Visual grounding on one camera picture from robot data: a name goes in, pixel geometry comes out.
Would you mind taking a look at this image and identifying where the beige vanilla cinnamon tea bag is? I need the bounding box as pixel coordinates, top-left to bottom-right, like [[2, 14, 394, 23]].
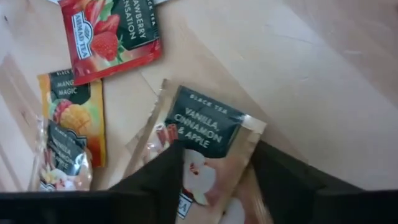
[[217, 167, 275, 224], [27, 115, 94, 192]]

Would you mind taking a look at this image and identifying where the pile of tea packets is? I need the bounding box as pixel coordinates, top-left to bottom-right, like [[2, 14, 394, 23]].
[[37, 68, 107, 169], [124, 79, 268, 224]]

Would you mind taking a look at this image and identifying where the red strawberry tea bag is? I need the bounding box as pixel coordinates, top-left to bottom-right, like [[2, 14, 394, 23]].
[[58, 0, 163, 86]]

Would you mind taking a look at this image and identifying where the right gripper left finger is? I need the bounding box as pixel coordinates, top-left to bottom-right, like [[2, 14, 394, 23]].
[[110, 141, 185, 224]]

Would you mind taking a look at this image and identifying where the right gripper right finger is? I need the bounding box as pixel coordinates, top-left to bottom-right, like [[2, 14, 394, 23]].
[[251, 142, 361, 224]]

